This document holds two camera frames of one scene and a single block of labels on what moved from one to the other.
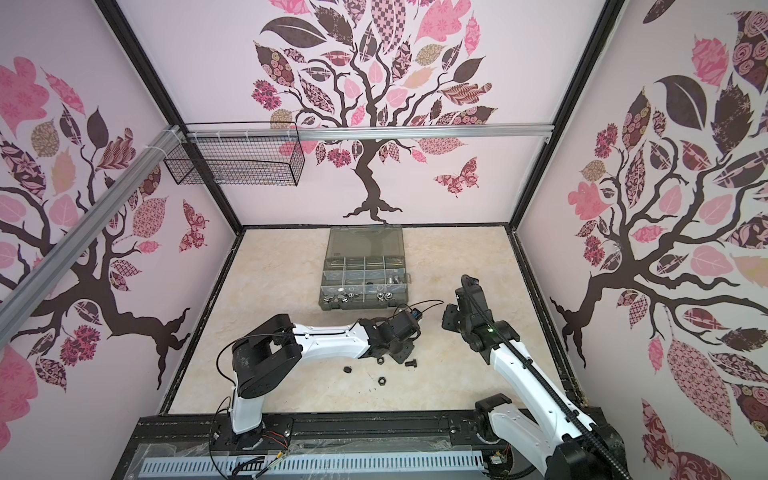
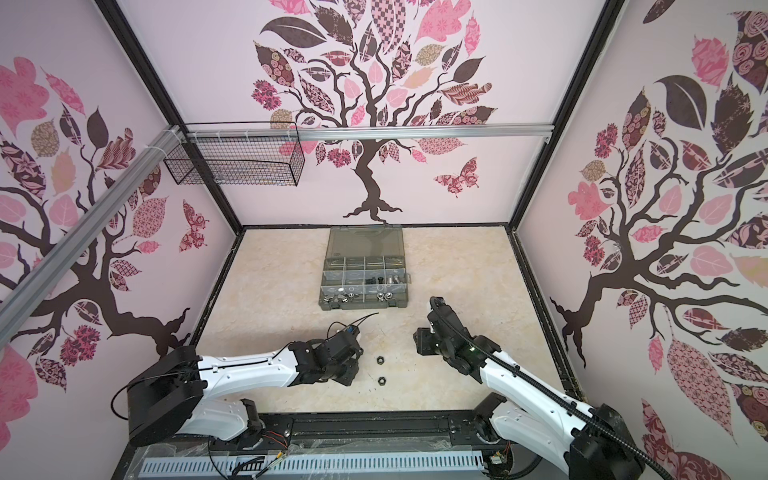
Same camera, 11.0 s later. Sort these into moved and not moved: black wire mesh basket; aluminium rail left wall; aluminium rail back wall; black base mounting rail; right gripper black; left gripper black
Moved: left gripper black; right gripper black
Not moved: black wire mesh basket; aluminium rail left wall; black base mounting rail; aluminium rail back wall
